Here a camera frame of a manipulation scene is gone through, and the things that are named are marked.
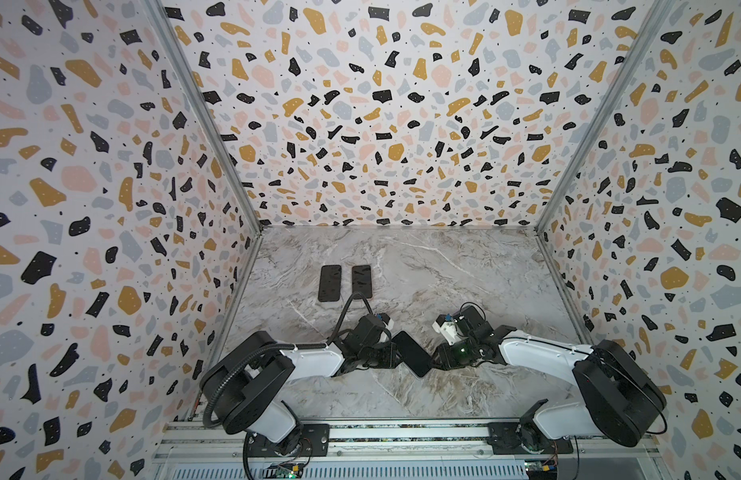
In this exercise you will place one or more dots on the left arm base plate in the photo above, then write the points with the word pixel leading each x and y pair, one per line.
pixel 307 440

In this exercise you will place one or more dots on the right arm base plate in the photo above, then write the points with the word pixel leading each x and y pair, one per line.
pixel 515 438

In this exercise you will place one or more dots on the black phone case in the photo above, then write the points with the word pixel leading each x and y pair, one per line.
pixel 330 284

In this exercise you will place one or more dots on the right circuit board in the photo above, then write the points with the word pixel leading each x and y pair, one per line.
pixel 541 470

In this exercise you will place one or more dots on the left corner aluminium post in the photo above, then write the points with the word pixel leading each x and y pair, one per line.
pixel 155 11

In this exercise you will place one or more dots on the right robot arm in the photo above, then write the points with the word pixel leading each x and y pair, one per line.
pixel 612 396

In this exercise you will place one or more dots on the corner aluminium post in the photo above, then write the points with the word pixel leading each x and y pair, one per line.
pixel 155 11
pixel 656 16

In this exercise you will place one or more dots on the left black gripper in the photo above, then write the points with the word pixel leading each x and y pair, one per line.
pixel 389 357

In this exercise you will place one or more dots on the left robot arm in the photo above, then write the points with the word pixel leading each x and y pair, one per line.
pixel 242 391

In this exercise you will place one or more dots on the left green circuit board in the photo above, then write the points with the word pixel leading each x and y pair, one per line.
pixel 284 471

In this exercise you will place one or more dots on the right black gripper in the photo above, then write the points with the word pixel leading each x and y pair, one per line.
pixel 446 349

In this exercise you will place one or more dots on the right corner aluminium post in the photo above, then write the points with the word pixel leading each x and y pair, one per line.
pixel 656 16

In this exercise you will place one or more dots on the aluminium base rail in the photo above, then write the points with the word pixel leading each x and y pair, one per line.
pixel 399 449

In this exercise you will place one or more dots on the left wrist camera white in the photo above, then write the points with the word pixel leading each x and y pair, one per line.
pixel 386 320

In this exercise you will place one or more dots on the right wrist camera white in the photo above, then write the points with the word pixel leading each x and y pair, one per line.
pixel 446 326

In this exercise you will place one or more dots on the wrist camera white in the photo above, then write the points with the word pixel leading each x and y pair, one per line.
pixel 446 326
pixel 386 320

